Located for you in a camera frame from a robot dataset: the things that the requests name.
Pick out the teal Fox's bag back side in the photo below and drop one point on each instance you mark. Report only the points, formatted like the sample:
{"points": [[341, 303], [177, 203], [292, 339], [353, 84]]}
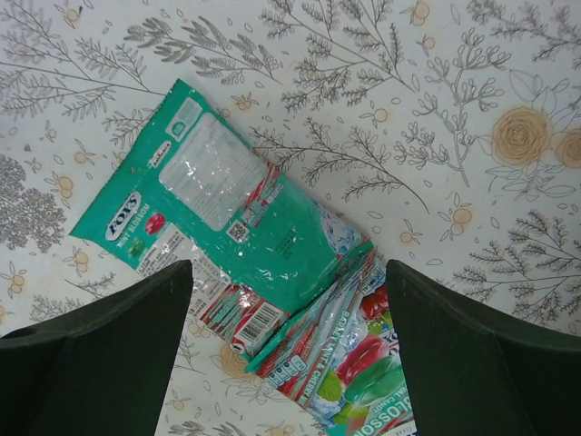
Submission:
{"points": [[192, 189]]}

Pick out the Fox's candy bag front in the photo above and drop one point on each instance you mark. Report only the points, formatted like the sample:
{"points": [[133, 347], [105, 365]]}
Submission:
{"points": [[338, 359]]}

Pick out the floral table mat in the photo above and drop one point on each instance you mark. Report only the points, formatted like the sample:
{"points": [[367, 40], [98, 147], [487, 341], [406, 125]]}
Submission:
{"points": [[447, 132]]}

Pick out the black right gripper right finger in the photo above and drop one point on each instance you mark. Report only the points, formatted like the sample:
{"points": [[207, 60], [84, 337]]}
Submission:
{"points": [[473, 370]]}

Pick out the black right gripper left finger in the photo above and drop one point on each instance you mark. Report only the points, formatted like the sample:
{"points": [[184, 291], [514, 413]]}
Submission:
{"points": [[102, 369]]}

